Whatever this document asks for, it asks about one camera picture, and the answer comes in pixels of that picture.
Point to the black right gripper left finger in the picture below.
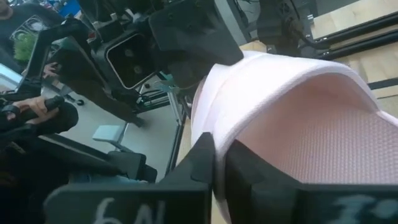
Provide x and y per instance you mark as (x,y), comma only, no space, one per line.
(140,202)

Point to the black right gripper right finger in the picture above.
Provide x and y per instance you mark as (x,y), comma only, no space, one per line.
(280,205)

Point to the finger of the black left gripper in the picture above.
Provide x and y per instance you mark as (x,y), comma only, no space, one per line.
(189,74)
(192,31)

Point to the pink foam slide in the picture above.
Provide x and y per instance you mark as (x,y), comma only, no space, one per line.
(280,93)

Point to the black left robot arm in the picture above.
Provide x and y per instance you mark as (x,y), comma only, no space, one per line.
(280,25)

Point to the person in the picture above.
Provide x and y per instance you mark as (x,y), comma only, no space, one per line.
(18,25)

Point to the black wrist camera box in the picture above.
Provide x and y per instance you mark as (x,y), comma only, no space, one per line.
(130,62)

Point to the black aluminium table frame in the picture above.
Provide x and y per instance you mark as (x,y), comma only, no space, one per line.
(357,31)

